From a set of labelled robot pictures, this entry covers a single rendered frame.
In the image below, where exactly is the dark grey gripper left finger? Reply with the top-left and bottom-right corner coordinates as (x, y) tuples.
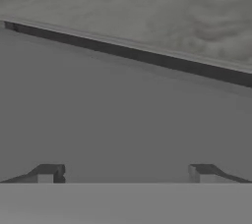
(0, 163), (67, 184)

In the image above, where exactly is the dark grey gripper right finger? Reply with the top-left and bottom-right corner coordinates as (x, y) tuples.
(187, 163), (252, 184)

